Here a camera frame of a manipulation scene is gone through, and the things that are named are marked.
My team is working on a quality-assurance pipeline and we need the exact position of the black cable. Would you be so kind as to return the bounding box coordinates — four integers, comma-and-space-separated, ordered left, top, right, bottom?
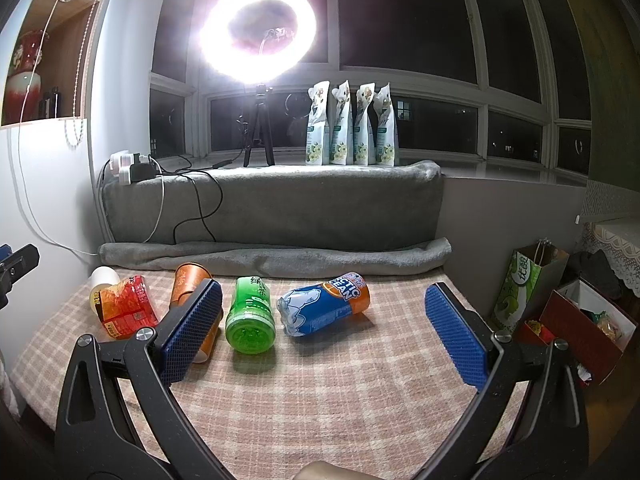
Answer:
150, 155, 237, 245

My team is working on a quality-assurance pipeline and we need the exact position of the grey sofa backrest cushion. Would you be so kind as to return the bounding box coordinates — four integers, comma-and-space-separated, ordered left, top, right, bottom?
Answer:
102, 160, 444, 252

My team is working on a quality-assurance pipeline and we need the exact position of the green plastic bottle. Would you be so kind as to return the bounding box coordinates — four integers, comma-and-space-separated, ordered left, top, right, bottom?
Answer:
224, 276, 276, 354

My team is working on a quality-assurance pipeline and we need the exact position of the blue labelled bottle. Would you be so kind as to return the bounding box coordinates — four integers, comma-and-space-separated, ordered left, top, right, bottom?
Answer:
277, 272, 371, 337

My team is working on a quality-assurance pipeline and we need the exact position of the lace tablecloth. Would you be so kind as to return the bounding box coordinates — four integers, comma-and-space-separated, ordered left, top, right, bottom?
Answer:
580, 217, 640, 297

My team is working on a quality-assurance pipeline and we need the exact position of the white cable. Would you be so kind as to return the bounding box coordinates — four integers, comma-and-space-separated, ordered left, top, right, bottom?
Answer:
14, 0, 166, 256

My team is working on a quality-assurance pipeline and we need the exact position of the white power strip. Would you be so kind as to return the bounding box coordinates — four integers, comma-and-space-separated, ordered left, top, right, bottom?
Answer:
105, 151, 157, 185

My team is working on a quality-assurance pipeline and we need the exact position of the red white vase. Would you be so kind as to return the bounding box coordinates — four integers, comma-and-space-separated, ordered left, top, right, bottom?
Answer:
2, 30, 48, 125

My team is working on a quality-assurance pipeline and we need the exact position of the red cardboard box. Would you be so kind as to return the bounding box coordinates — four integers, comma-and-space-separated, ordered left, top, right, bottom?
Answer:
515, 280, 638, 385

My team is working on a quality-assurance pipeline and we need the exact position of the pink checked cloth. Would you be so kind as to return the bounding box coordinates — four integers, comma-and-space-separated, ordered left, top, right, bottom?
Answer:
10, 270, 476, 479

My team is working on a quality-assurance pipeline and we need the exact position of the black tripod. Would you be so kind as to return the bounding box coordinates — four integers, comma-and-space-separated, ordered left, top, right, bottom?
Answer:
243, 84, 276, 167

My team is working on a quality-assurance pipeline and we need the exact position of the ring light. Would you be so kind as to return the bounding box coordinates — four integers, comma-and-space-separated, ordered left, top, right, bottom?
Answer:
196, 0, 318, 86

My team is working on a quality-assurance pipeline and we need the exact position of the red orange labelled bottle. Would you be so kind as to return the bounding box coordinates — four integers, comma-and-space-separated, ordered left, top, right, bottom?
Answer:
89, 266, 158, 340

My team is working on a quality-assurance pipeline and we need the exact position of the grey rolled blanket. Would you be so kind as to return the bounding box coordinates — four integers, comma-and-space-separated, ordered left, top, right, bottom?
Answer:
99, 237, 452, 278

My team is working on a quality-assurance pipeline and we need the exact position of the green paper bag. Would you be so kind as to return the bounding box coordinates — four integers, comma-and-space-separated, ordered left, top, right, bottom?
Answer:
490, 240, 570, 333

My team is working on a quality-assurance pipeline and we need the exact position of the orange paper cup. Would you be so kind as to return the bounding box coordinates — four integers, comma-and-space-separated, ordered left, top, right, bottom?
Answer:
169, 262, 224, 364

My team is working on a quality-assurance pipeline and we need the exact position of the wooden shelf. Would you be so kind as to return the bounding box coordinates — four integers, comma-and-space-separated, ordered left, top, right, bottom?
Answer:
16, 0, 100, 120

